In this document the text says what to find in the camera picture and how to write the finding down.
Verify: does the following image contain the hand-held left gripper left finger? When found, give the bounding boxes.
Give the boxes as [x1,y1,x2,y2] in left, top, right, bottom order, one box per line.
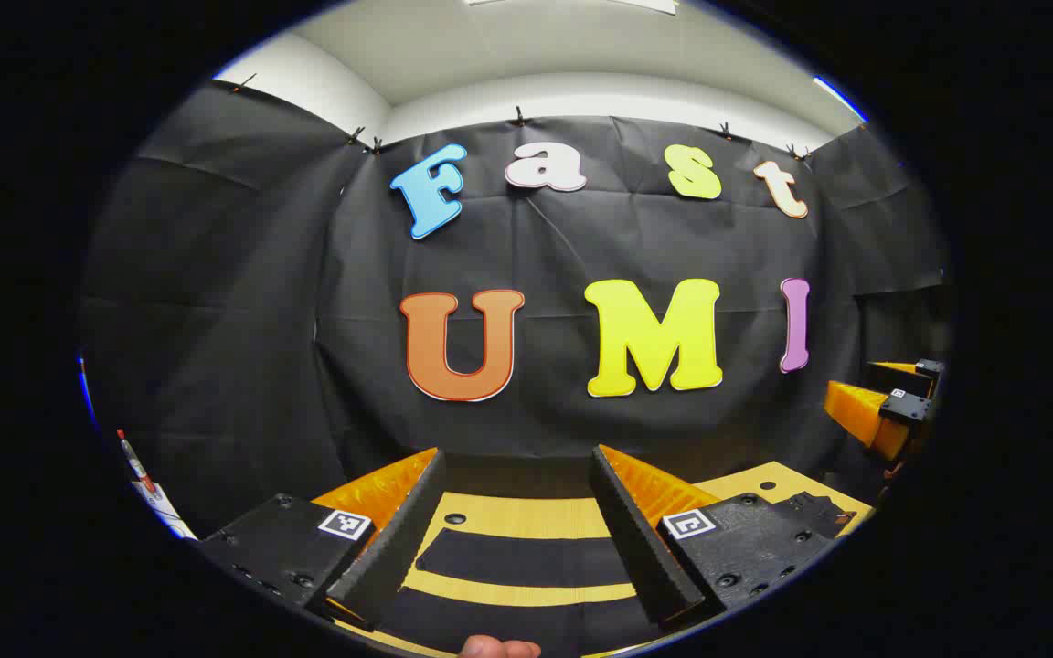
[200,446,448,633]

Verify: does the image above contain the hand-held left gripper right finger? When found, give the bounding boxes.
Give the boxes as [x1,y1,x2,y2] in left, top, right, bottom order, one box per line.
[590,444,858,633]

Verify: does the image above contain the black backdrop cloth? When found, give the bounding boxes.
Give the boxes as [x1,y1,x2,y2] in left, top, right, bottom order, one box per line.
[79,80,952,540]

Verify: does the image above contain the dark jeans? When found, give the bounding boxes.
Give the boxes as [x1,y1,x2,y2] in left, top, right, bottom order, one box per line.
[378,527,665,658]

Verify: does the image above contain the red and white pen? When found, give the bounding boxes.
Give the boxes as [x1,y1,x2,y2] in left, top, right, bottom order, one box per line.
[117,428,157,494]

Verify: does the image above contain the white paper sheet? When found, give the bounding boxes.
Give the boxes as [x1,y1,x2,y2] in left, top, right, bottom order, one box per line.
[132,480,198,540]

